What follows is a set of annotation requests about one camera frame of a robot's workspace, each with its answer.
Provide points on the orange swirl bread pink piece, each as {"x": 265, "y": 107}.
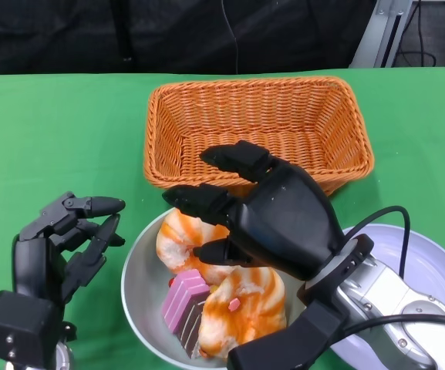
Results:
{"x": 253, "y": 308}

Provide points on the green tablecloth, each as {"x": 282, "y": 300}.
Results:
{"x": 52, "y": 135}

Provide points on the pink striped chocolate cake slice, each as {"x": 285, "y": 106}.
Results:
{"x": 183, "y": 297}

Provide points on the white round plate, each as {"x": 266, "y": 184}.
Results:
{"x": 434, "y": 262}

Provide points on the orange wicker basket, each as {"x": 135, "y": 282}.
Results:
{"x": 245, "y": 115}

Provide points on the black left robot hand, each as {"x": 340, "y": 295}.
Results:
{"x": 33, "y": 262}

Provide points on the pale grey-green bowl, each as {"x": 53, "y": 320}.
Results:
{"x": 145, "y": 262}

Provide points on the black curtain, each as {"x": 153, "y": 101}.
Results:
{"x": 91, "y": 31}

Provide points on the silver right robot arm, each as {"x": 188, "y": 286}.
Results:
{"x": 384, "y": 293}

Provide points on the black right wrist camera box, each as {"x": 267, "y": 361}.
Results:
{"x": 284, "y": 347}

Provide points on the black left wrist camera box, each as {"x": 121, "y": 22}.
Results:
{"x": 17, "y": 331}

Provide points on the grey aluminium frame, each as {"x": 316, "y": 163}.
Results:
{"x": 384, "y": 34}

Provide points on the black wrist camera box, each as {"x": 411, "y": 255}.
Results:
{"x": 284, "y": 347}
{"x": 17, "y": 331}

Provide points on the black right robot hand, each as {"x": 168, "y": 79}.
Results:
{"x": 291, "y": 216}

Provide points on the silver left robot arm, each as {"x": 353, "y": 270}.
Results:
{"x": 65, "y": 356}

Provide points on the orange swirl doughnut bread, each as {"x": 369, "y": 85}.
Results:
{"x": 176, "y": 239}

